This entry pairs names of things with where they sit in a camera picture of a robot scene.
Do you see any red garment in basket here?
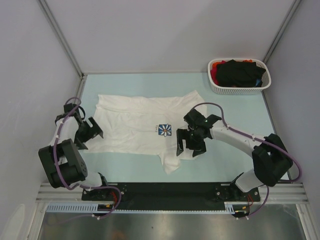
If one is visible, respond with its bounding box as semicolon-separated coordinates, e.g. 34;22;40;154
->
211;59;260;88

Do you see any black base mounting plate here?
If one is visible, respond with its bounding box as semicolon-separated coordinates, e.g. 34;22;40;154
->
81;182;261;211

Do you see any blue garment in basket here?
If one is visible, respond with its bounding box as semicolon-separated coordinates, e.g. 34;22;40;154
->
254;79;263;88

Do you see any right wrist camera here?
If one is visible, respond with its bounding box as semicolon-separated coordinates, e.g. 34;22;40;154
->
183;108;206;128

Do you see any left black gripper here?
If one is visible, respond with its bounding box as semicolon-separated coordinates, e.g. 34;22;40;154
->
73;117;103;150

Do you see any white daisy print t-shirt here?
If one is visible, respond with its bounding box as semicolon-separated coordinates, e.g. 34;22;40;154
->
85;90;208;174

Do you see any aluminium frame rail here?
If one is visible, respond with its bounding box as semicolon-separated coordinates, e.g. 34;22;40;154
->
35;183;309;205

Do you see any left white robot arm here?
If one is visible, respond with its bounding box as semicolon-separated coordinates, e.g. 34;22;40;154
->
38;103;111;200

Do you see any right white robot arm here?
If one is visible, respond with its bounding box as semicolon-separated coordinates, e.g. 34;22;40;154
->
176;108;294;201

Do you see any white slotted cable duct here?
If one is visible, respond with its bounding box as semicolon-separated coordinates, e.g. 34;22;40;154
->
46;202;98;213

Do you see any black t-shirt in basket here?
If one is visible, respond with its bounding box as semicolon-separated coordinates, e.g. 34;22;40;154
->
215;59;266;88

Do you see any white plastic laundry basket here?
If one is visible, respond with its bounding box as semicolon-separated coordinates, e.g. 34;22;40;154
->
207;58;272;95

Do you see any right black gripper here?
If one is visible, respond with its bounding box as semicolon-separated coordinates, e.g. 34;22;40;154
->
176;128;206;158

